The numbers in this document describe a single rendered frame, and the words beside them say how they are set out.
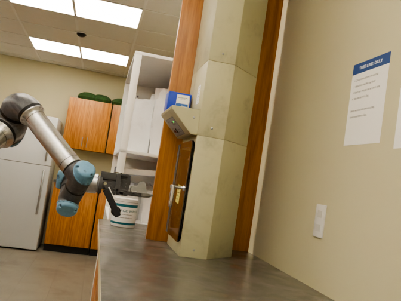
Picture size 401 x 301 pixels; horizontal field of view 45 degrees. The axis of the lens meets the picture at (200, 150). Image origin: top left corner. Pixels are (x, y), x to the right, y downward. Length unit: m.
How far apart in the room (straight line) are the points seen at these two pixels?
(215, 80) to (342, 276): 0.87
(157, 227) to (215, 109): 0.65
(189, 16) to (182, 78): 0.30
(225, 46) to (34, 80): 5.79
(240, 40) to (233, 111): 0.29
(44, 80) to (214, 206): 5.87
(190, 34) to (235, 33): 0.40
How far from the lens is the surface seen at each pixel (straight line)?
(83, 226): 6.88
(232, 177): 1.97
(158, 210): 2.22
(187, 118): 1.86
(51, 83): 7.51
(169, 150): 2.22
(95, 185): 1.84
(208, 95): 1.89
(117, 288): 1.26
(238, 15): 1.99
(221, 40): 1.95
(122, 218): 2.55
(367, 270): 1.47
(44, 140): 1.77
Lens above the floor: 1.23
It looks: 4 degrees up
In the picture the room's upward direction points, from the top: 9 degrees clockwise
